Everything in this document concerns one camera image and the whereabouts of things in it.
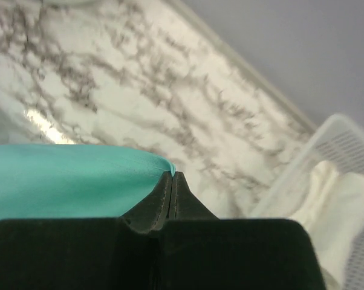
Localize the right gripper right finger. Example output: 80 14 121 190
169 172 218 221

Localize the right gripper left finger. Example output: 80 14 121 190
121 172 172 235

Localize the teal t shirt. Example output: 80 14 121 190
0 144 175 220

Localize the rolled white t shirt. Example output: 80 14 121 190
290 161 364 289

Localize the rectangular white mesh basket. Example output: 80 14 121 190
252 114 364 289

